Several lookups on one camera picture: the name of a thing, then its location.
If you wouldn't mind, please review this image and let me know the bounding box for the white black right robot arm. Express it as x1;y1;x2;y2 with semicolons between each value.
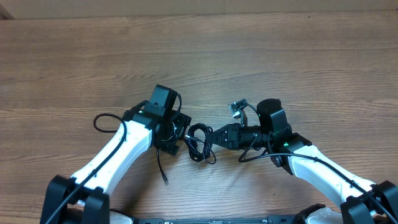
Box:
206;98;397;223

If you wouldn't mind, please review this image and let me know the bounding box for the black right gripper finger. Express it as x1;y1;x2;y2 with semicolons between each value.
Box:
207;125;231;141
207;137;229;149

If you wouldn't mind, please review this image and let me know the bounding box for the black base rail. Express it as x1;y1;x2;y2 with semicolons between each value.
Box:
132;215;304;224

